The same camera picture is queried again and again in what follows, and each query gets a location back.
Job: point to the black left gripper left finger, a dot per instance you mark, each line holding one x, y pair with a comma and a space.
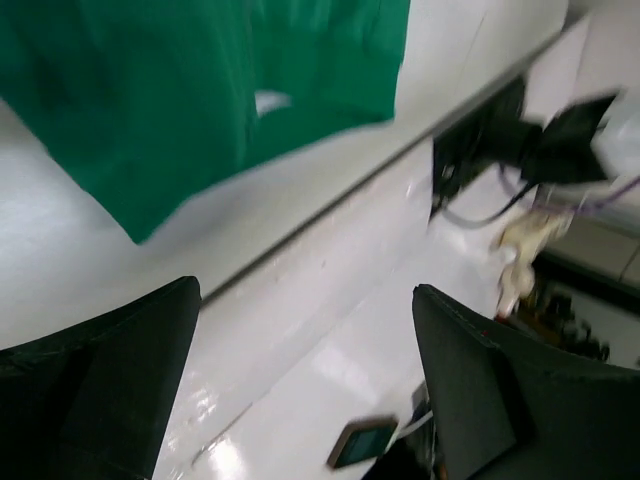
93, 401

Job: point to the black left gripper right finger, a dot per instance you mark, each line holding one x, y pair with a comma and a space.
509, 407

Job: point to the green zip jacket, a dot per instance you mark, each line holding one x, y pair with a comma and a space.
145, 104

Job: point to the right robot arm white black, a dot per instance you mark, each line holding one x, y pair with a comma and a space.
559, 152

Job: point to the small beige handheld fan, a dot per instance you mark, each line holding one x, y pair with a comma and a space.
516, 282

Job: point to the tan plastic bottle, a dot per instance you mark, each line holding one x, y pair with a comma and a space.
528, 234

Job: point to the dark phone with brown frame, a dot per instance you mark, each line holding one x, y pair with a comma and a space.
361, 440

